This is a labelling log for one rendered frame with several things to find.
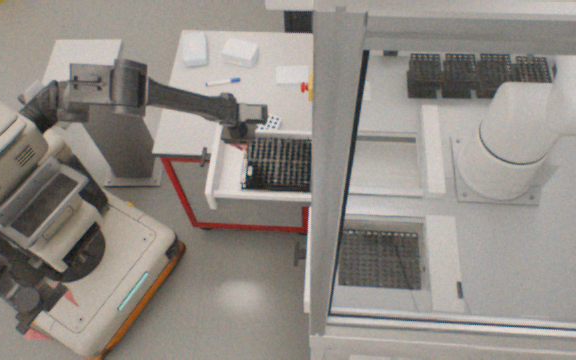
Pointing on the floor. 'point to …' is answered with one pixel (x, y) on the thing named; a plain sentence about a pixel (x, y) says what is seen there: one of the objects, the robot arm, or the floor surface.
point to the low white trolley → (170, 141)
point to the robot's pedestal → (142, 158)
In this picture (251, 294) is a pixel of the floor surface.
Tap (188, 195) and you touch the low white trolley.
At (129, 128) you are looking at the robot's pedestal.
